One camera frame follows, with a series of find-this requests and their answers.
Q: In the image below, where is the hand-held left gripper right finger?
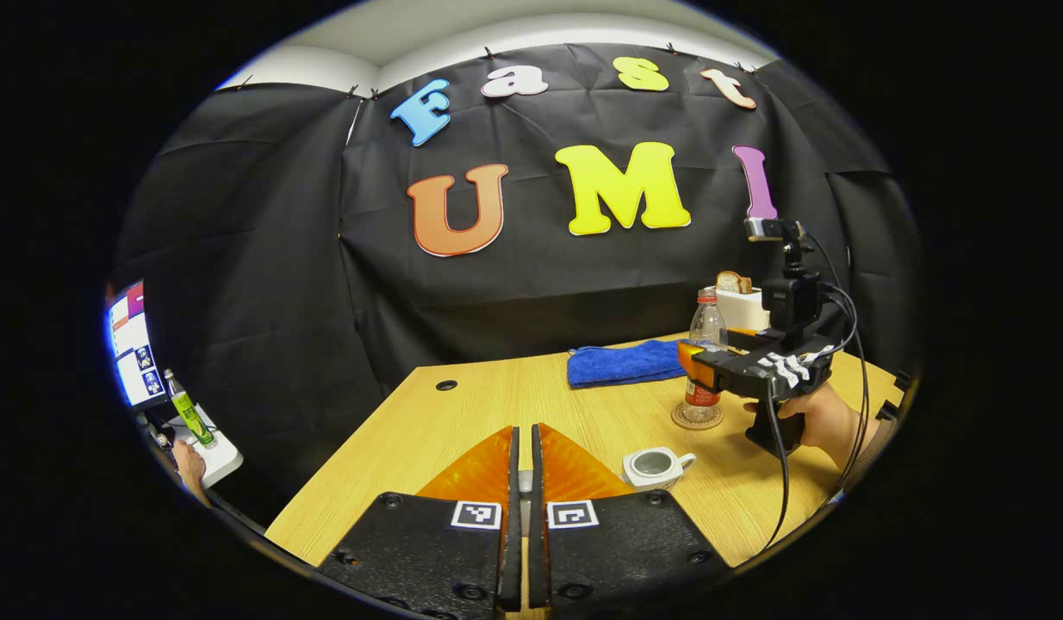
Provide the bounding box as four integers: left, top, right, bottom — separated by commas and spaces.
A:
529, 422, 732, 614

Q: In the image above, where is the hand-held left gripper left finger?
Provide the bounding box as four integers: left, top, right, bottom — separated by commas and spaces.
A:
316, 424, 522, 614

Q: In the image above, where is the clear plastic water bottle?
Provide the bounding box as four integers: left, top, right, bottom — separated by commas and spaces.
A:
682, 289, 729, 425

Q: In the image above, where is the round brown coaster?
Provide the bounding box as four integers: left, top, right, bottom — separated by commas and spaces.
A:
670, 401, 725, 431

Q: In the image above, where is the white ceramic teacup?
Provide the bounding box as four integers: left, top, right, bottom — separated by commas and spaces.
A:
621, 447, 698, 493

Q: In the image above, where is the green drink bottle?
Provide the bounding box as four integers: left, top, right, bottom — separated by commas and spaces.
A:
164, 369, 216, 449

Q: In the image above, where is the white toaster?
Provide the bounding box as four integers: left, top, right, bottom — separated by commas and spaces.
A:
715, 287, 771, 332

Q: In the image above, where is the blue towel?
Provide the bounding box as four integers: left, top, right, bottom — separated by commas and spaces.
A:
567, 338, 689, 389

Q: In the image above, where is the black backdrop cloth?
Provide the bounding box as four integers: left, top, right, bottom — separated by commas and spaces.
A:
109, 41, 920, 518

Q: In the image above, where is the computer monitor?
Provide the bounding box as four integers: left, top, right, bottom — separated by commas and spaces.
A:
105, 280, 169, 410

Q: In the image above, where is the black cable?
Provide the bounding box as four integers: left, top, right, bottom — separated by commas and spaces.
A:
760, 379, 793, 552
807, 232, 870, 496

